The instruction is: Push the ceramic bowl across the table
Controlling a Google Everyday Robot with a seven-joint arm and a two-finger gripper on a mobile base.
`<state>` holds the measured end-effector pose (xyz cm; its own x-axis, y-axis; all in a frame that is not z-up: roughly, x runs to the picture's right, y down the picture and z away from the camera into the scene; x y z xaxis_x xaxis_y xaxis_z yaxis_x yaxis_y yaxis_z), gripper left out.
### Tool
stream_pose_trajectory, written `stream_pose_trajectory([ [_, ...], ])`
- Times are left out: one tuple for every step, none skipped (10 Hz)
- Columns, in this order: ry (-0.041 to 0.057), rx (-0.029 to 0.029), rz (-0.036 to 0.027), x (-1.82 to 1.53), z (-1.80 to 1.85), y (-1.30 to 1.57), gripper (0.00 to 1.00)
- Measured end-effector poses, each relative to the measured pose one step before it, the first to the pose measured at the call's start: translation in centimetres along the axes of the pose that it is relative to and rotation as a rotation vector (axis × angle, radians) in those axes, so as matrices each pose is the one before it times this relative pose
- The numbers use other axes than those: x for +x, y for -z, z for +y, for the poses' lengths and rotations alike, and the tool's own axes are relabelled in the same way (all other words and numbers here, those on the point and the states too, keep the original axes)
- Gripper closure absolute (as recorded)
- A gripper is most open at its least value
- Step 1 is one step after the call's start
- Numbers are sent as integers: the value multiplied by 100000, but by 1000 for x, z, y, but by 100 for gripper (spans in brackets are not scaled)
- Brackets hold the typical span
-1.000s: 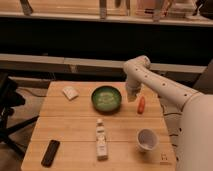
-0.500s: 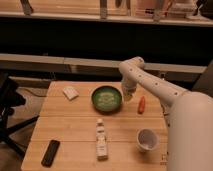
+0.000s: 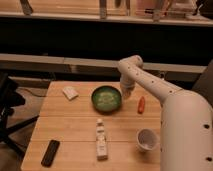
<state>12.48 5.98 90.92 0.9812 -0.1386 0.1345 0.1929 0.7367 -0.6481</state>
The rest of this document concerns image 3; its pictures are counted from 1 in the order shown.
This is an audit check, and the green ceramic bowl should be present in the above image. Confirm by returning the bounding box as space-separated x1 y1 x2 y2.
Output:
91 85 122 113

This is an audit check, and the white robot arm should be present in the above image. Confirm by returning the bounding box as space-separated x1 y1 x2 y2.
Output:
117 55 213 171

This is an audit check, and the orange carrot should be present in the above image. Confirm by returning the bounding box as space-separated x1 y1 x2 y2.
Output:
138 96 145 114

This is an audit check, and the white paper cup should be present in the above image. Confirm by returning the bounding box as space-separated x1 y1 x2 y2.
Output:
136 129 158 153

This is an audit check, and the white tube bottle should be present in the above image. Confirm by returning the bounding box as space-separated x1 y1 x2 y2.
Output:
96 119 108 161

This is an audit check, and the black remote control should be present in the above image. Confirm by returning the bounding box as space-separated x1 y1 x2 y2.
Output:
41 140 60 167

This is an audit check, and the black office chair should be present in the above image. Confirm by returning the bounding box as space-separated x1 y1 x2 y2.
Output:
0 72 38 157

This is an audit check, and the long grey bench shelf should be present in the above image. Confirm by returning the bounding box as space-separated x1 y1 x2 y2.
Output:
0 53 206 81

